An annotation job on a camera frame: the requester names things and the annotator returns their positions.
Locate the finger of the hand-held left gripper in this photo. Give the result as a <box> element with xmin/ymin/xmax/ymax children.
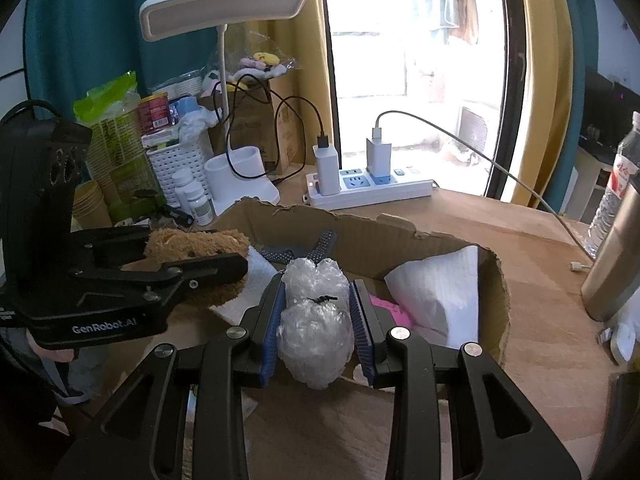
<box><xmin>70</xmin><ymin>254</ymin><xmax>250</xmax><ymax>311</ymax></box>
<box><xmin>70</xmin><ymin>225</ymin><xmax>151</xmax><ymax>272</ymax></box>

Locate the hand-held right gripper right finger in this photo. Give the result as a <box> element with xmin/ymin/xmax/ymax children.
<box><xmin>348</xmin><ymin>279</ymin><xmax>583</xmax><ymax>480</ymax></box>

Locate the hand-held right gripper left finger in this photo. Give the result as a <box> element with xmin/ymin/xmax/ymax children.
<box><xmin>52</xmin><ymin>275</ymin><xmax>288</xmax><ymax>480</ymax></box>

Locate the brown plush toy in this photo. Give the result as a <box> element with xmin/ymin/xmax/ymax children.
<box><xmin>144</xmin><ymin>229</ymin><xmax>251</xmax><ymax>311</ymax></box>

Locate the pink sponge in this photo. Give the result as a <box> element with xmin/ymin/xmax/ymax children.
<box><xmin>369</xmin><ymin>295</ymin><xmax>413</xmax><ymax>332</ymax></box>

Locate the bubble wrap bundle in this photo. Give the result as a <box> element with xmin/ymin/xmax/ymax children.
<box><xmin>277</xmin><ymin>256</ymin><xmax>353</xmax><ymax>390</ymax></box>

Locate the white paper towel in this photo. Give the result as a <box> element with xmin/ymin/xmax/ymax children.
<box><xmin>207</xmin><ymin>247</ymin><xmax>279</xmax><ymax>326</ymax></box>
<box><xmin>382</xmin><ymin>245</ymin><xmax>481</xmax><ymax>342</ymax></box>

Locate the cardboard box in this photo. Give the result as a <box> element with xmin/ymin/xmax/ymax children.
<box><xmin>207</xmin><ymin>197</ymin><xmax>512</xmax><ymax>396</ymax></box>

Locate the brown paper cup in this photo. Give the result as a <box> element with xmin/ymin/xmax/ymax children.
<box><xmin>72</xmin><ymin>180</ymin><xmax>114</xmax><ymax>231</ymax></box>

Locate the white plastic basket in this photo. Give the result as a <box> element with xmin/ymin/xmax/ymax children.
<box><xmin>145</xmin><ymin>135</ymin><xmax>211</xmax><ymax>207</ymax></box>

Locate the green bag of paper cups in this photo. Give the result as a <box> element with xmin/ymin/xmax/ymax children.
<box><xmin>74</xmin><ymin>70</ymin><xmax>162</xmax><ymax>222</ymax></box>

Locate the red can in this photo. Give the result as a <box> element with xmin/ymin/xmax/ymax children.
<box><xmin>137</xmin><ymin>92</ymin><xmax>174</xmax><ymax>134</ymax></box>

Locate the crumpled white plastic bag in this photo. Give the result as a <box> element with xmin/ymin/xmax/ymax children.
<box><xmin>177</xmin><ymin>107</ymin><xmax>222</xmax><ymax>144</ymax></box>

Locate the brown paper bag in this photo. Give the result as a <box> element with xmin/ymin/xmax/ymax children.
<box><xmin>210</xmin><ymin>85</ymin><xmax>307</xmax><ymax>177</ymax></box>

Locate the white power strip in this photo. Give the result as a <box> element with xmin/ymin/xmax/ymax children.
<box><xmin>302</xmin><ymin>165</ymin><xmax>433</xmax><ymax>211</ymax></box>

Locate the teal curtain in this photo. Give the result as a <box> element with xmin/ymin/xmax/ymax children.
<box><xmin>555</xmin><ymin>0</ymin><xmax>601</xmax><ymax>71</ymax></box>
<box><xmin>25</xmin><ymin>0</ymin><xmax>221</xmax><ymax>126</ymax></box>

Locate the yellow curtain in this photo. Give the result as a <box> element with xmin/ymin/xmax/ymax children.
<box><xmin>212</xmin><ymin>0</ymin><xmax>341</xmax><ymax>171</ymax></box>
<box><xmin>492</xmin><ymin>0</ymin><xmax>583</xmax><ymax>211</ymax></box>

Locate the clear bag of plush toys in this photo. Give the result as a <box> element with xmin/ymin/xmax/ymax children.
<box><xmin>200</xmin><ymin>25</ymin><xmax>302</xmax><ymax>92</ymax></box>

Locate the white balcony appliance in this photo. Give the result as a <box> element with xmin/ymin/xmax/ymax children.
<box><xmin>457</xmin><ymin>105</ymin><xmax>489</xmax><ymax>154</ymax></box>

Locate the white desk lamp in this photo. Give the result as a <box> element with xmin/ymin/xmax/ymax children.
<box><xmin>140</xmin><ymin>0</ymin><xmax>308</xmax><ymax>213</ymax></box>

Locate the steel tumbler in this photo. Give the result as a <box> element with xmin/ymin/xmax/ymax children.
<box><xmin>580</xmin><ymin>180</ymin><xmax>640</xmax><ymax>323</ymax></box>

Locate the clear water bottle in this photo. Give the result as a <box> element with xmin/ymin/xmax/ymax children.
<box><xmin>582</xmin><ymin>112</ymin><xmax>640</xmax><ymax>259</ymax></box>

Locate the black monitor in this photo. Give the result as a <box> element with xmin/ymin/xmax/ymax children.
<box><xmin>582</xmin><ymin>67</ymin><xmax>640</xmax><ymax>135</ymax></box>

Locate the beige hanging towel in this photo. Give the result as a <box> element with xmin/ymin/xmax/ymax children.
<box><xmin>450</xmin><ymin>0</ymin><xmax>482</xmax><ymax>44</ymax></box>

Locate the white charger with black cable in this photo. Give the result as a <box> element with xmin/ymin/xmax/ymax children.
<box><xmin>312</xmin><ymin>135</ymin><xmax>342</xmax><ymax>197</ymax></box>

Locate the white charger with grey cable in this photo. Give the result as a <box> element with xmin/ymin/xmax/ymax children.
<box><xmin>365</xmin><ymin>127</ymin><xmax>396</xmax><ymax>179</ymax></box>

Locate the black cable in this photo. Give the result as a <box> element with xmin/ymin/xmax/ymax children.
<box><xmin>215</xmin><ymin>72</ymin><xmax>329</xmax><ymax>183</ymax></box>

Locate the grey cable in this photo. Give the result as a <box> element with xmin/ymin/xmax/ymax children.
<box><xmin>374</xmin><ymin>110</ymin><xmax>590</xmax><ymax>272</ymax></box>

